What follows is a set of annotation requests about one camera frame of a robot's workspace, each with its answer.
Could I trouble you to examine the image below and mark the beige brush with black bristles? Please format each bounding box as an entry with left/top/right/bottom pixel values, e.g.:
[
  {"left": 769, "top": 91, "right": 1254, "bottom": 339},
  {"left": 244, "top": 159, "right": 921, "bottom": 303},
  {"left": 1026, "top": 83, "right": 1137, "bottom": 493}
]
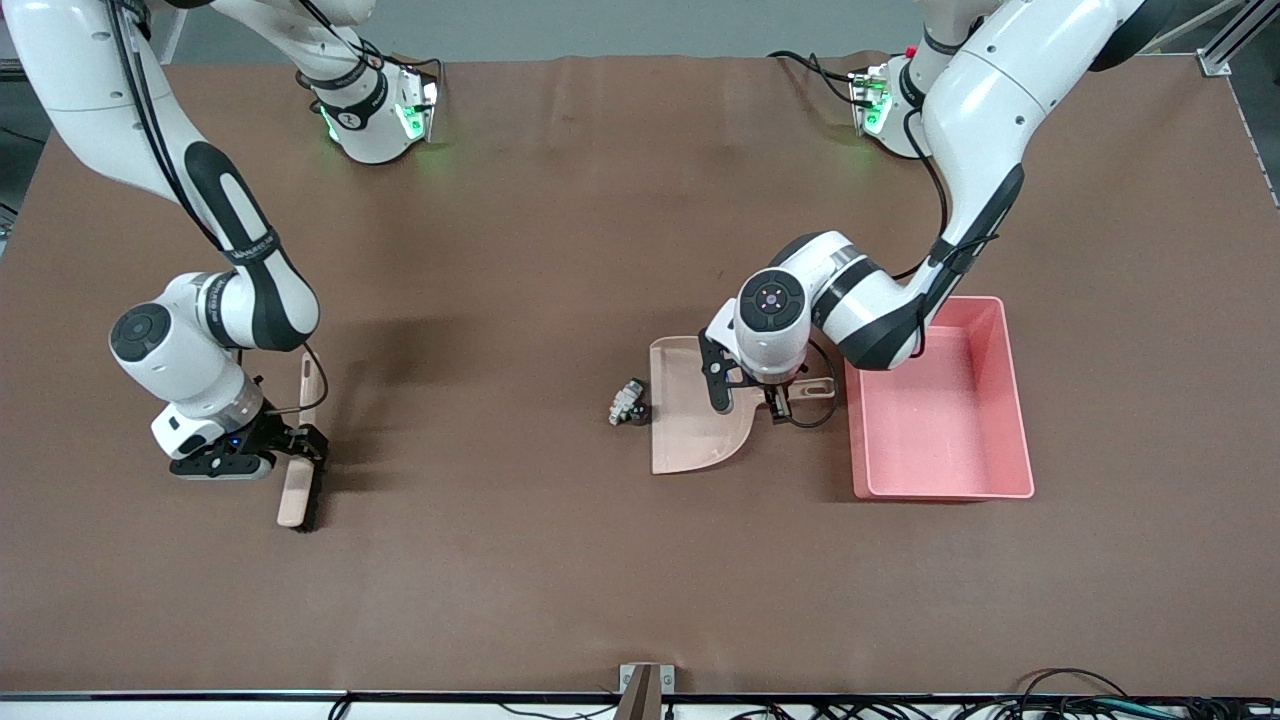
[{"left": 276, "top": 350, "right": 327, "bottom": 532}]

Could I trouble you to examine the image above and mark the beige plastic dustpan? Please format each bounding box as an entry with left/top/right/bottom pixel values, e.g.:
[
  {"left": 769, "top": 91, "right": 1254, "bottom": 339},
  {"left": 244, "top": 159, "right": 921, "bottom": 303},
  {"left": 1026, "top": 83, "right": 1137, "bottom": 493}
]
[{"left": 648, "top": 335, "right": 840, "bottom": 477}]

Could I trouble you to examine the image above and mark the pink plastic bin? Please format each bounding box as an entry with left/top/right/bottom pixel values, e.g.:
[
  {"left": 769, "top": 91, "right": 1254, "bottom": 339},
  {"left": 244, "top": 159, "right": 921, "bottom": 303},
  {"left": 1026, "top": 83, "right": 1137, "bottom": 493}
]
[{"left": 844, "top": 294, "right": 1037, "bottom": 502}]

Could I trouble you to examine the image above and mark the brown table cover mat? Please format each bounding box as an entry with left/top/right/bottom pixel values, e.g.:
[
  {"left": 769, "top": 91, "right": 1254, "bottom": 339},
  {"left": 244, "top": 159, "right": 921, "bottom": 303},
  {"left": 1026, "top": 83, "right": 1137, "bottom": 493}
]
[{"left": 0, "top": 52, "right": 1280, "bottom": 697}]

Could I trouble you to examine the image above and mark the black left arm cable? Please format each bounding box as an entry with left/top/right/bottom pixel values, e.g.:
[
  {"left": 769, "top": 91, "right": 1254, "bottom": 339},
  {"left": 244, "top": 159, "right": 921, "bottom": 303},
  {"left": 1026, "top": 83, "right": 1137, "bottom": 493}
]
[{"left": 788, "top": 105, "right": 1003, "bottom": 430}]

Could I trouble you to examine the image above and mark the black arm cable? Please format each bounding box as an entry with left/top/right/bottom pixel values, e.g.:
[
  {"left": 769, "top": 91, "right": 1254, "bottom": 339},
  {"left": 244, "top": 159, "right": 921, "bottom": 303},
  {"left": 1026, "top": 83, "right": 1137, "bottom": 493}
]
[
  {"left": 105, "top": 0, "right": 332, "bottom": 419},
  {"left": 788, "top": 105, "right": 1003, "bottom": 430}
]

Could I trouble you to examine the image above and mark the black cable tangle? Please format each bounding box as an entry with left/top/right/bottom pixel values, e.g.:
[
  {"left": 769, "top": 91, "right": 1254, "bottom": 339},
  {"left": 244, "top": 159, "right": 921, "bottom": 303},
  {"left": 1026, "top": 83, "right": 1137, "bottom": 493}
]
[{"left": 730, "top": 700, "right": 1013, "bottom": 720}]

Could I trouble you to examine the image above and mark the black base cable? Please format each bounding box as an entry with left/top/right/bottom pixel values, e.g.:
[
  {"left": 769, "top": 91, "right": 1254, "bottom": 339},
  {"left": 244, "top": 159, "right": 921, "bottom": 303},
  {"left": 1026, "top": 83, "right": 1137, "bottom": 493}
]
[
  {"left": 296, "top": 0, "right": 444, "bottom": 106},
  {"left": 767, "top": 49, "right": 863, "bottom": 107}
]

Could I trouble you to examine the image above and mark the dark camera mount post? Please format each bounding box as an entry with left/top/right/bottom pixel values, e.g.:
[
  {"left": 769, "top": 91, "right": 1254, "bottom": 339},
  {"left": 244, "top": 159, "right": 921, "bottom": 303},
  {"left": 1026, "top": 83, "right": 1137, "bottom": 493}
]
[{"left": 612, "top": 665, "right": 663, "bottom": 720}]

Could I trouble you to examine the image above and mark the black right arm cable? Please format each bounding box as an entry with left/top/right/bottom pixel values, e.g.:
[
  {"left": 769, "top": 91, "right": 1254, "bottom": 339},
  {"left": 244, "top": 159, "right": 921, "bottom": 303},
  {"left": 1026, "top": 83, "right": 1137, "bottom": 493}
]
[{"left": 105, "top": 0, "right": 332, "bottom": 419}]

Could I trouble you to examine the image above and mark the black looped cable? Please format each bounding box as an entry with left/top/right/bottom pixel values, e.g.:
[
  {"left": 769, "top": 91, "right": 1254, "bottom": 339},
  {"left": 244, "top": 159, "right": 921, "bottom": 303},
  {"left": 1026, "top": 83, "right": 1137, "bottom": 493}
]
[{"left": 1014, "top": 667, "right": 1137, "bottom": 707}]

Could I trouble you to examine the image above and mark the teal cable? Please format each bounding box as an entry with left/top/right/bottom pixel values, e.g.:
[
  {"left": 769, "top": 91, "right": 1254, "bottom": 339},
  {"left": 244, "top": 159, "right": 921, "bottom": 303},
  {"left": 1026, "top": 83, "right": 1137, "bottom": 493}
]
[{"left": 1050, "top": 699, "right": 1201, "bottom": 718}]

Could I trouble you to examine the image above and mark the aluminium frame profile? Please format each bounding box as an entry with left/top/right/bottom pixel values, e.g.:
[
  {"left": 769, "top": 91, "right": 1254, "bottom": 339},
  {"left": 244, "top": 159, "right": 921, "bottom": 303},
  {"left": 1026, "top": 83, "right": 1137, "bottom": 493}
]
[{"left": 1195, "top": 0, "right": 1280, "bottom": 79}]

